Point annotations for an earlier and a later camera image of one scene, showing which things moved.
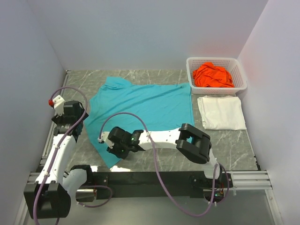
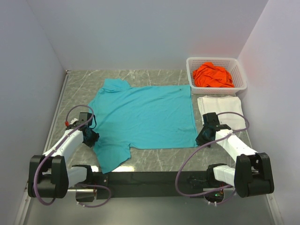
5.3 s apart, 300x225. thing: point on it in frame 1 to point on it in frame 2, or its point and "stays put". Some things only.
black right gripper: [114, 151] to [199, 139]
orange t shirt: [208, 75] stays put
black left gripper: [57, 119] to [95, 137]
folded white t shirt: [222, 113] stays put
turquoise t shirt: [160, 107] stays put
